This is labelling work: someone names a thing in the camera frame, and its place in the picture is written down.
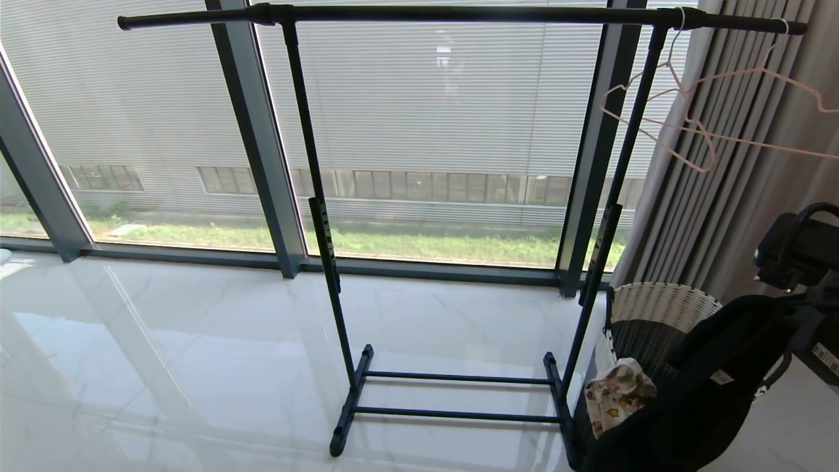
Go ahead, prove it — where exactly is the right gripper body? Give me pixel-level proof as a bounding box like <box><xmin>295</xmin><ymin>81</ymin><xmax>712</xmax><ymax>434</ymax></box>
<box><xmin>790</xmin><ymin>303</ymin><xmax>839</xmax><ymax>387</ymax></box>

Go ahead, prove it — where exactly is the black garment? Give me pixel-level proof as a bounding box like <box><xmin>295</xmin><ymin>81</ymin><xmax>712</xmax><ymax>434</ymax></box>
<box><xmin>580</xmin><ymin>294</ymin><xmax>804</xmax><ymax>472</ymax></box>

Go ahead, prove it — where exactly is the pink clothes hanger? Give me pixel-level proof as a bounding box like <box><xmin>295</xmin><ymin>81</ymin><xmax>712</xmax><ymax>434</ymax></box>
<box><xmin>598</xmin><ymin>8</ymin><xmax>718</xmax><ymax>174</ymax></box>
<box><xmin>655</xmin><ymin>18</ymin><xmax>839</xmax><ymax>161</ymax></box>

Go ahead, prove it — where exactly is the white laundry basket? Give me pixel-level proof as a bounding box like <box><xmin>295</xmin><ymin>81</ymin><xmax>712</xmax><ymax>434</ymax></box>
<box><xmin>603</xmin><ymin>282</ymin><xmax>794</xmax><ymax>472</ymax></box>

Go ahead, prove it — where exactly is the black clothes rack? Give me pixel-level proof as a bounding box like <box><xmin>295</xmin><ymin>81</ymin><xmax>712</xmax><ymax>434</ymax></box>
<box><xmin>117</xmin><ymin>3</ymin><xmax>808</xmax><ymax>469</ymax></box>

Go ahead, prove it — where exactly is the beige curtain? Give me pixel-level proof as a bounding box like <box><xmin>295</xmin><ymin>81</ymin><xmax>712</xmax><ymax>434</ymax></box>
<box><xmin>610</xmin><ymin>0</ymin><xmax>839</xmax><ymax>309</ymax></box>

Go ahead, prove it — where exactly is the cream printed garment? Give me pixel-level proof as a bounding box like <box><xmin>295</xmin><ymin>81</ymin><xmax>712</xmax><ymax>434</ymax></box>
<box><xmin>585</xmin><ymin>357</ymin><xmax>657</xmax><ymax>439</ymax></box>

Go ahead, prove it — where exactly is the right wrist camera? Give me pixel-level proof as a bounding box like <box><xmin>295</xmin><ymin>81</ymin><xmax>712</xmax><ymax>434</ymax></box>
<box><xmin>754</xmin><ymin>213</ymin><xmax>839</xmax><ymax>292</ymax></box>

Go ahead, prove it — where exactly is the black cable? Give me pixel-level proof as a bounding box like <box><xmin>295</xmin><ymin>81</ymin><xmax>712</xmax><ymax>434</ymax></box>
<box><xmin>777</xmin><ymin>202</ymin><xmax>839</xmax><ymax>264</ymax></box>

